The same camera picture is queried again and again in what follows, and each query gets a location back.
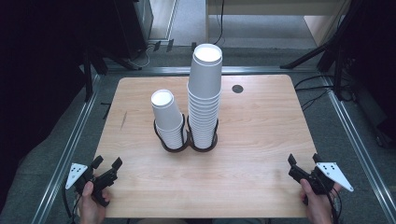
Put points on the short stack of white cups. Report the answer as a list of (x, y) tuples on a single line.
[(166, 115)]

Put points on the tall stack of white cups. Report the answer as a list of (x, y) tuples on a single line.
[(204, 118)]

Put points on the aluminium frame rail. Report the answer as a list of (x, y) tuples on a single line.
[(67, 155), (264, 69), (358, 146)]

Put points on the black metal stand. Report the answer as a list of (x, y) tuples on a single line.
[(88, 74)]

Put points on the dark round table grommet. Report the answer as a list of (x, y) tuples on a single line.
[(237, 89)]

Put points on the black tripod stand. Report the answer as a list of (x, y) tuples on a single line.
[(330, 46)]

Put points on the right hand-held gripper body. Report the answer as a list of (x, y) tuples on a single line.
[(333, 174)]

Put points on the black cabinet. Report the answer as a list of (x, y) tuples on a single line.
[(132, 25)]

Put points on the person's left hand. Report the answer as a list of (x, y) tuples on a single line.
[(90, 208)]

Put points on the light wooden furniture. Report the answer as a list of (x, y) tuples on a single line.
[(317, 21)]

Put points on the person's right hand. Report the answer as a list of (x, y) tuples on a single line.
[(317, 208)]

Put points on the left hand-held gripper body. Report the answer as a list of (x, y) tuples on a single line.
[(77, 174)]

